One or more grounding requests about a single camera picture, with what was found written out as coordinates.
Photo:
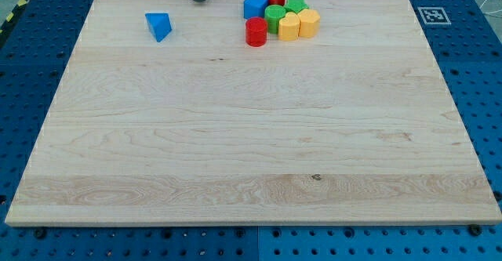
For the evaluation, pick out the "green star block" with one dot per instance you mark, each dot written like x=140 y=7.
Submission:
x=295 y=6

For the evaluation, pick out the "red cylinder block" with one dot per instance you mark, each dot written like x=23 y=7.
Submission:
x=256 y=31

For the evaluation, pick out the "yellow heart block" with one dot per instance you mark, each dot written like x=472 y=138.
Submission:
x=288 y=27

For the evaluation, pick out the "wooden board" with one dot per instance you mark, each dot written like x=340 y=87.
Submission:
x=355 y=126

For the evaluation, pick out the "green cylinder block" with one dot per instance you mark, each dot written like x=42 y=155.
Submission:
x=273 y=14

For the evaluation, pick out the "blue cube block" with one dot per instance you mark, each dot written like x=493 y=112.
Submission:
x=254 y=8

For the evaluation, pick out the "yellow hexagon block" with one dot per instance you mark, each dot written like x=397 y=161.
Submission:
x=309 y=23

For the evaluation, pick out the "blue triangle block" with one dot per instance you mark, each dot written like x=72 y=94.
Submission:
x=159 y=25

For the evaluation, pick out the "white fiducial marker tag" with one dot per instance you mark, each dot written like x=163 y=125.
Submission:
x=432 y=15

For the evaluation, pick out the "black yellow hazard tape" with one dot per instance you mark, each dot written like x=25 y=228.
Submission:
x=13 y=16

